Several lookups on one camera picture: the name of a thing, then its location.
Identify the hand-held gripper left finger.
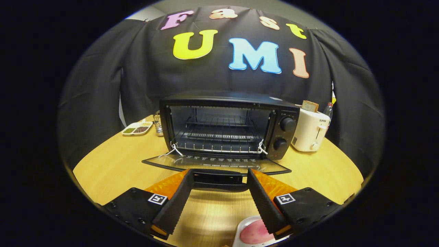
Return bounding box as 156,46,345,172
103,169,195,240

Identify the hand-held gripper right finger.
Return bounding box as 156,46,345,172
247,168,343,240

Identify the pink ham slice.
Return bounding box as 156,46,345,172
239,220,275,245

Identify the white square cherry-print plate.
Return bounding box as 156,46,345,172
233,215,292,247

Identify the black toaster oven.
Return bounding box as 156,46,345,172
142,91,300,192

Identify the white pop-up toaster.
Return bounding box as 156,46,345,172
291,105,331,152

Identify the white divided dish of beans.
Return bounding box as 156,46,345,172
121,121,153,136

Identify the brown bread slice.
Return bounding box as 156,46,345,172
302,100,319,113

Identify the black backdrop cloth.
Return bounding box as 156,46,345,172
57,5,386,172

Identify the toaster oven wire rack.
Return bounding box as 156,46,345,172
175,115,264,154

